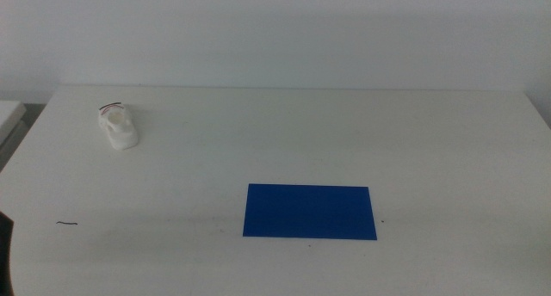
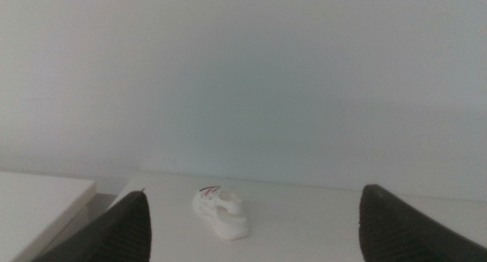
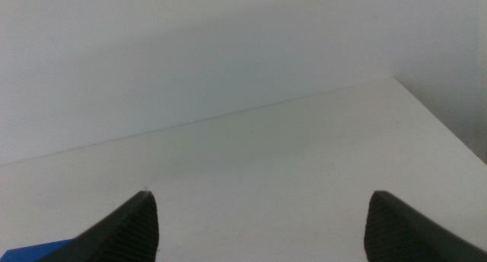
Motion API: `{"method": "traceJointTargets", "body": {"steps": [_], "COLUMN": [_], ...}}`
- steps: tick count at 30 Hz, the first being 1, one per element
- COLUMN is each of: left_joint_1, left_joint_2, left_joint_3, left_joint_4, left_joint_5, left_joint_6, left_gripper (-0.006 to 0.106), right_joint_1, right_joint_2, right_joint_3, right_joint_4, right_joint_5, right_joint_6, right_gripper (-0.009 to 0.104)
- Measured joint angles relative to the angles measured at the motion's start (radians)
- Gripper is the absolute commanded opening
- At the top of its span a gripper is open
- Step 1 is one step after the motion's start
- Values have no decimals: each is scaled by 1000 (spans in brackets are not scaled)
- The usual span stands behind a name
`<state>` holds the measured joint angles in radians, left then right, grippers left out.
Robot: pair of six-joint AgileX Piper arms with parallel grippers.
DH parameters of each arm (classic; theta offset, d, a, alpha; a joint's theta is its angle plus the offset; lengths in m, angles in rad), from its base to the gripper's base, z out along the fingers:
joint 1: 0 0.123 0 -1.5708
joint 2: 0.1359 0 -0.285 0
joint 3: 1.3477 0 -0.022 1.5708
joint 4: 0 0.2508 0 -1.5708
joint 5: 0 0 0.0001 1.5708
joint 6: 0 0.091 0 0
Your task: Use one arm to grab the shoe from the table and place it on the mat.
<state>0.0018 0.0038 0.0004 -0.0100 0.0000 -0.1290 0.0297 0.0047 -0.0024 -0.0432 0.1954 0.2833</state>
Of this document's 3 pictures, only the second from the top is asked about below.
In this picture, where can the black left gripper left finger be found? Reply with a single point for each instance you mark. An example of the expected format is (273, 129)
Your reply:
(121, 231)

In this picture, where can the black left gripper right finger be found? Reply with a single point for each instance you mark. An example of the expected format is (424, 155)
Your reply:
(395, 231)

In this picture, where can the white sandal shoe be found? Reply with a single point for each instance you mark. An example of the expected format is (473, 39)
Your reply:
(224, 218)

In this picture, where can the white side table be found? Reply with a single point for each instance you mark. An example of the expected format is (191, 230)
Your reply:
(34, 201)

